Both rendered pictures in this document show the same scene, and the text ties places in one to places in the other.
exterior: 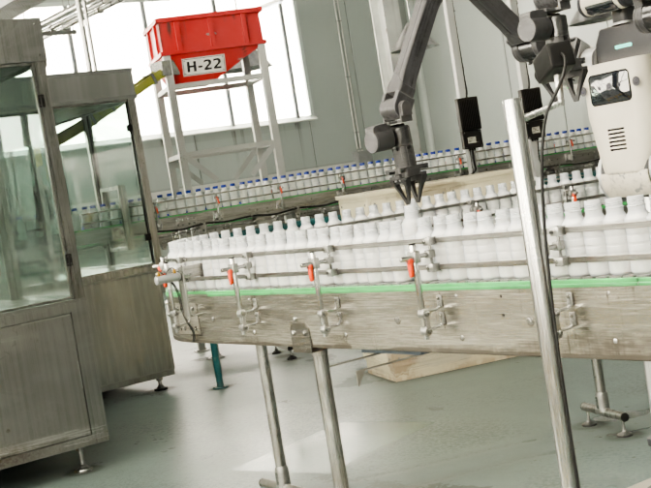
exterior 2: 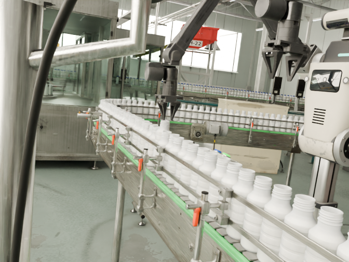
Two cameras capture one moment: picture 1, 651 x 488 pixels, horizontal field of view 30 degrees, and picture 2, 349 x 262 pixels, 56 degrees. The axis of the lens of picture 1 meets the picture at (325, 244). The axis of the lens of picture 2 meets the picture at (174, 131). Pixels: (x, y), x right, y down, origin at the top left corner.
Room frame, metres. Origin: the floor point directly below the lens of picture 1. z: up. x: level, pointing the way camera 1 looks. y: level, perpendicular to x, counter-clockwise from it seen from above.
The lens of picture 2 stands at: (1.94, -0.52, 1.35)
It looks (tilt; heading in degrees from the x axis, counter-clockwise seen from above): 8 degrees down; 11
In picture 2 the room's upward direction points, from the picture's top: 6 degrees clockwise
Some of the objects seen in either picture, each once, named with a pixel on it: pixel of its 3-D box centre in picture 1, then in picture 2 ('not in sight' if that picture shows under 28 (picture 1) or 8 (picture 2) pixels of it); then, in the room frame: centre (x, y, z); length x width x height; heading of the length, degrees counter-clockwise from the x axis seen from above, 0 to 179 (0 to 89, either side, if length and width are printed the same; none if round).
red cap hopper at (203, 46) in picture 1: (228, 183); (192, 83); (10.34, 0.74, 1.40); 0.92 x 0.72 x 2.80; 106
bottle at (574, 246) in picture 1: (576, 238); (242, 203); (2.71, -0.56, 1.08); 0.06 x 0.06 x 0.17
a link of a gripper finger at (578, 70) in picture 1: (569, 82); (287, 64); (2.90, -0.63, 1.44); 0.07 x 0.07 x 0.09; 35
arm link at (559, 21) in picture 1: (553, 28); (289, 13); (2.89, -0.62, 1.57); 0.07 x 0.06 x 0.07; 125
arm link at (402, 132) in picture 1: (398, 137); (169, 74); (3.20, -0.23, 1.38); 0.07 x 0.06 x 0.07; 124
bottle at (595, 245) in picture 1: (597, 236); (258, 213); (2.67, -0.59, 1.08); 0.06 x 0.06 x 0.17
